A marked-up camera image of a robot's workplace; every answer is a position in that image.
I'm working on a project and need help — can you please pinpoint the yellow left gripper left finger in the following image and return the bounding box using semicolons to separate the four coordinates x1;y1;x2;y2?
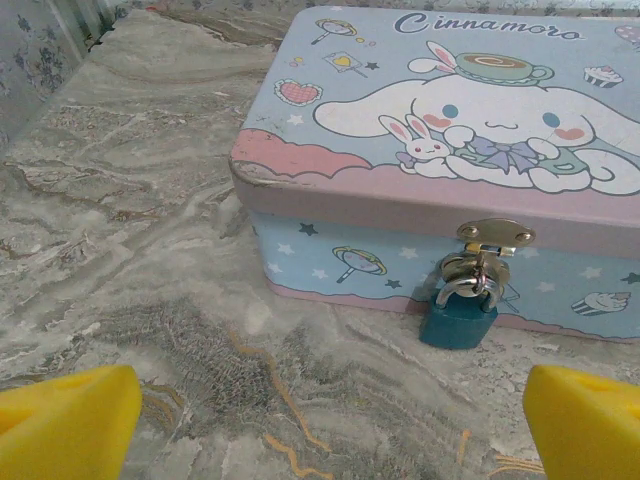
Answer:
0;364;144;480

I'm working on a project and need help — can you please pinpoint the small teal padlock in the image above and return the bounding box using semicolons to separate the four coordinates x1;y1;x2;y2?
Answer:
418;272;504;351

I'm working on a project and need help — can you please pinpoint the blue cartoon tin box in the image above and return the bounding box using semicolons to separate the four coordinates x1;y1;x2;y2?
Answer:
228;5;640;344

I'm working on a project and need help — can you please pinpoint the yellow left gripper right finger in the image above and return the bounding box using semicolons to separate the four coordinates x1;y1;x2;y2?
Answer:
523;363;640;480

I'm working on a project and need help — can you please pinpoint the aluminium corner post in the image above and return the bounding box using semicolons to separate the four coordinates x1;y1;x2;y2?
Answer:
64;0;130;55

